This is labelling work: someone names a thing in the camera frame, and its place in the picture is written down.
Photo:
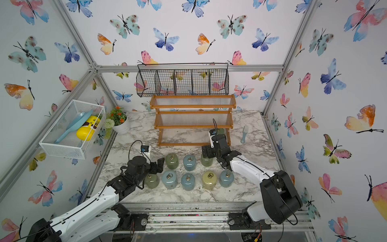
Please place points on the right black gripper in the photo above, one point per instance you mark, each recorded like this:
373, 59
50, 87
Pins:
209, 150

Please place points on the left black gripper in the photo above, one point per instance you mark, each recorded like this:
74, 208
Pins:
160, 166

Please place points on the green canister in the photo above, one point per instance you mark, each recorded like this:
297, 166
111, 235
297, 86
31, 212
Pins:
152, 181
206, 162
220, 131
172, 161

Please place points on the light blue canister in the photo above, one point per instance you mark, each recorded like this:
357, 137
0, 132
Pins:
169, 179

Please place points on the yellow tea canister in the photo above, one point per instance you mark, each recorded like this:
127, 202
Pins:
209, 180

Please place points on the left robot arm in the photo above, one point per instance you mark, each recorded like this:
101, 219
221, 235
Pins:
102, 212

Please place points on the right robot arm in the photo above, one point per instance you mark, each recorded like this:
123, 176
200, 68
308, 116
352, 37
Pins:
280, 197

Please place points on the wooden three-tier shelf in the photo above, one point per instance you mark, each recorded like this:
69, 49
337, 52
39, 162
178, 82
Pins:
193, 112

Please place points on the light blue brush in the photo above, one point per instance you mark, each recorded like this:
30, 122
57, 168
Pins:
244, 134

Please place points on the potted flower plant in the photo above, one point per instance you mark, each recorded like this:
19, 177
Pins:
118, 121

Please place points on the yellow toy bottle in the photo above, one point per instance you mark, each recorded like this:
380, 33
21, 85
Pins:
87, 130

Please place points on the teal dustpan scoop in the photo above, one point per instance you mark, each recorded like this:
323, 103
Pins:
77, 123

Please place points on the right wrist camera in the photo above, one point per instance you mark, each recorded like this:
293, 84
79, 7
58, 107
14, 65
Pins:
213, 137

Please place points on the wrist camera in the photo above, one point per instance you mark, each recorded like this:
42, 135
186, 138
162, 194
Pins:
213, 137
146, 150

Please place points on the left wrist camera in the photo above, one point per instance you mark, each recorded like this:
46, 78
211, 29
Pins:
146, 150

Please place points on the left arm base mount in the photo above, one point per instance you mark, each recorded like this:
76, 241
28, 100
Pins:
129, 221

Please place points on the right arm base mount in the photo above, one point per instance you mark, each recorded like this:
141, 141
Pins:
253, 216

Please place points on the black wire basket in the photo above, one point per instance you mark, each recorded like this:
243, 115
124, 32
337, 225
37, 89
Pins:
194, 79

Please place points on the white wire basket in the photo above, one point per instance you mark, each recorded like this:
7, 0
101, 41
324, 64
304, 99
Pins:
71, 146

